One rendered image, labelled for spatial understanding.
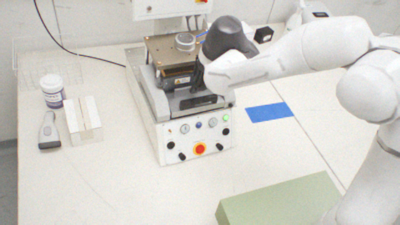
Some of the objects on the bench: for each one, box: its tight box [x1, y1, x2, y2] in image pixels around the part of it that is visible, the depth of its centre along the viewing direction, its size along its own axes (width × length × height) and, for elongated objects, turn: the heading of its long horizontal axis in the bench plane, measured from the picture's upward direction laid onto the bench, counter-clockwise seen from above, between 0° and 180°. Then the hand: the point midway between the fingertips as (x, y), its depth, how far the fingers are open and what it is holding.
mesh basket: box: [13, 33, 84, 91], centre depth 153 cm, size 22×26×13 cm
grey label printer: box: [285, 1, 334, 26], centre depth 194 cm, size 25×20×17 cm
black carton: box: [254, 26, 274, 45], centre depth 189 cm, size 6×9×7 cm
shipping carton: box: [63, 95, 104, 147], centre depth 135 cm, size 19×13×9 cm
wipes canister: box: [39, 74, 67, 111], centre depth 139 cm, size 9×9×15 cm
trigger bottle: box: [281, 0, 305, 38], centre depth 184 cm, size 9×8×25 cm
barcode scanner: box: [38, 111, 61, 150], centre depth 131 cm, size 20×8×8 cm, turn 13°
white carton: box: [241, 21, 254, 42], centre depth 183 cm, size 12×23×7 cm, turn 114°
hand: (195, 87), depth 123 cm, fingers closed, pressing on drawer
